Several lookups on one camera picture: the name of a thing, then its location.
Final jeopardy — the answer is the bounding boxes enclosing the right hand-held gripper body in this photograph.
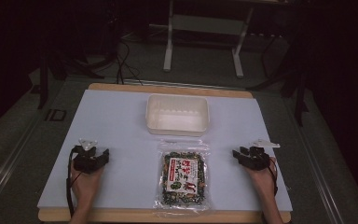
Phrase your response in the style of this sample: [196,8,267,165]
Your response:
[241,139,282,171]

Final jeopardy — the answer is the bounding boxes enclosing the white metal stand frame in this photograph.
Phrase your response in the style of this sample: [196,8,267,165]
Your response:
[162,0,256,79]

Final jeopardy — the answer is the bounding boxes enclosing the white table mat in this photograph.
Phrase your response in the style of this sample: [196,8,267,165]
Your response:
[36,89,294,213]

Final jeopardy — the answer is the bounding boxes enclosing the clear mixed snack packet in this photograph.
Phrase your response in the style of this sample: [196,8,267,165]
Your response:
[153,138,213,217]

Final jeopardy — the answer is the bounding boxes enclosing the person's right hand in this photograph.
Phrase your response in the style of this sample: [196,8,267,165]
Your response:
[243,156,278,200]

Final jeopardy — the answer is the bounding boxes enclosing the black stand leg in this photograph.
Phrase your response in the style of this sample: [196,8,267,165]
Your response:
[287,69,310,127]
[36,46,50,110]

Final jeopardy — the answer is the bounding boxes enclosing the metal floor rail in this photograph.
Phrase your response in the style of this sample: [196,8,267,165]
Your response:
[0,108,49,213]
[283,92,346,224]

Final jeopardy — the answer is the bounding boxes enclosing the black floor cables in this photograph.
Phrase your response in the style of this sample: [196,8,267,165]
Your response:
[74,36,145,86]

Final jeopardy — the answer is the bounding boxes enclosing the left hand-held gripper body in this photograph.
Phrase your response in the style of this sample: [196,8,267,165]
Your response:
[74,138,104,175]

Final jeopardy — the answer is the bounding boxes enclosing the white plastic container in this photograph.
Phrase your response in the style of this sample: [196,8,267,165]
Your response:
[145,93,211,138]

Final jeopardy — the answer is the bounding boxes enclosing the red and black gripper cable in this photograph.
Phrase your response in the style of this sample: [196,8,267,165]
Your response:
[268,156,280,198]

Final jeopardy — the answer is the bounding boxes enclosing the person's left hand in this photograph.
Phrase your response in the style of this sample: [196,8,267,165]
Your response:
[70,161,105,204]

